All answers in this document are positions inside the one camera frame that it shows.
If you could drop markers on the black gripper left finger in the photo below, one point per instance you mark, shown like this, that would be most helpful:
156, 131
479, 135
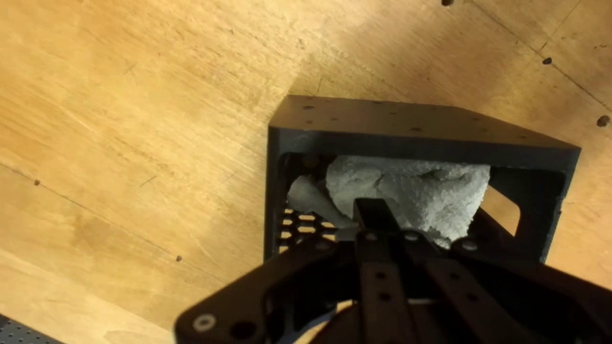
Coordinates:
385, 317

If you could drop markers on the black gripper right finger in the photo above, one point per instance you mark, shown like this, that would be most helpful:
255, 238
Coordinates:
454, 305

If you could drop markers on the white towel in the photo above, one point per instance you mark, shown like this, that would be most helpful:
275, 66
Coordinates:
439, 200

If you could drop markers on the black perforated box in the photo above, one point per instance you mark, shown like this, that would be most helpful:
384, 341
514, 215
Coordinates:
535, 171

